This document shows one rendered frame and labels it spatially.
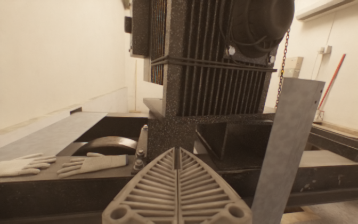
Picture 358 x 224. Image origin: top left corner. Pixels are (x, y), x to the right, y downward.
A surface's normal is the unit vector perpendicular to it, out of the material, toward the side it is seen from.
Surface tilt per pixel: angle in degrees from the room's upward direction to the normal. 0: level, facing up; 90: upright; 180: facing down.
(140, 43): 90
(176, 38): 90
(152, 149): 90
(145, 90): 90
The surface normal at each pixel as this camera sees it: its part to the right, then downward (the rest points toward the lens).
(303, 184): 0.17, 0.25
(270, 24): 0.40, 0.25
